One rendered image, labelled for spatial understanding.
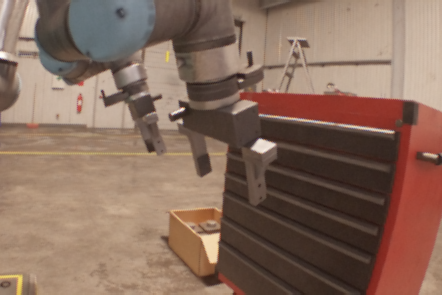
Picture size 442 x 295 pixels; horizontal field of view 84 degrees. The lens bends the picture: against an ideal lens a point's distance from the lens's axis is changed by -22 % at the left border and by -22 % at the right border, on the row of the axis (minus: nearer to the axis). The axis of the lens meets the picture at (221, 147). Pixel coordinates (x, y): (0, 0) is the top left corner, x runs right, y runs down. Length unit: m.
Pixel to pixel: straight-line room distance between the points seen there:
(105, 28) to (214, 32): 0.15
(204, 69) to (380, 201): 0.49
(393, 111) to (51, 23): 0.68
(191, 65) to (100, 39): 0.14
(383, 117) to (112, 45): 0.61
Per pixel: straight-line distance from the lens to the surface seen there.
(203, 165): 0.55
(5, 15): 0.96
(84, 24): 0.32
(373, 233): 0.73
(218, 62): 0.40
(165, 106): 11.30
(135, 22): 0.29
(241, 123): 0.41
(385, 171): 0.70
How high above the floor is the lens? 0.87
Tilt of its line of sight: 7 degrees down
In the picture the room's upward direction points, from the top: 5 degrees clockwise
